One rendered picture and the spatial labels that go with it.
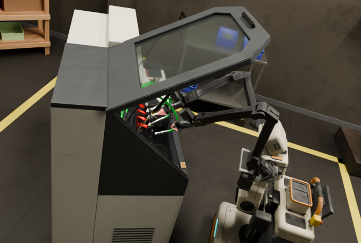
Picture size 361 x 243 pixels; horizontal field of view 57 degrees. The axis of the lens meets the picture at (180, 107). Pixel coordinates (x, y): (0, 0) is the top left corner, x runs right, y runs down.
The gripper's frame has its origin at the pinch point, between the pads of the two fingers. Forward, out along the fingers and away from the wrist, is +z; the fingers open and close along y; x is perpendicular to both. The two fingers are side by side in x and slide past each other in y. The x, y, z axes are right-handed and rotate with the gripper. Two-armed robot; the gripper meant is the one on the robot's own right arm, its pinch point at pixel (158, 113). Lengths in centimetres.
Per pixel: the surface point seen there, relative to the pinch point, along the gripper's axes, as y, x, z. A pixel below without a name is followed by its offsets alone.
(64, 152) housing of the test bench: 27, 49, 37
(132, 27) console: 48, -57, 1
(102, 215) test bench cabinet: -32, 41, 60
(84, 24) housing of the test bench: 69, -59, 34
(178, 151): -33.4, 1.6, 4.7
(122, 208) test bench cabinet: -35, 38, 46
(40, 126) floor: 3, -97, 175
